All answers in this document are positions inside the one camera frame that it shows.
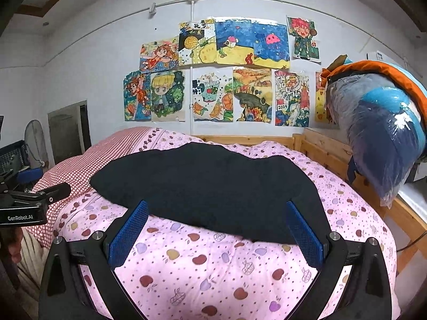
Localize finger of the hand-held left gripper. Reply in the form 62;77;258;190
31;182;72;205
15;167;45;185

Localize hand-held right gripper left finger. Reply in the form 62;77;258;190
38;200;149;320

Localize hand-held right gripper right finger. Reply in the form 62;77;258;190
285;200;393;320

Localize black padded jacket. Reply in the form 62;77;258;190
89;142;331;245

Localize black plastic crate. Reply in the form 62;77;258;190
0;140;31;174

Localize red checked pillow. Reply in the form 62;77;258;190
22;127;157;250

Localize grey standing fan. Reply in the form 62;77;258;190
25;119;49;168

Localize pink apple print blanket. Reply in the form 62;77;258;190
52;127;401;320

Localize plastic bag of bedding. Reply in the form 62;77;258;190
320;53;427;209

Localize grey wall panel door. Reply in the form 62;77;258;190
47;100;92;165

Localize wooden bed frame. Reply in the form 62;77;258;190
193;133;427;274

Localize black cable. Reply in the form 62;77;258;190
395;222;427;253

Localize group of colourful wall drawings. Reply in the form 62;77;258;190
123;15;338;129

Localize white wall appliance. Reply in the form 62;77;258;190
365;50;410;65

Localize white wall cable conduit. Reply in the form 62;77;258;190
43;0;411;134

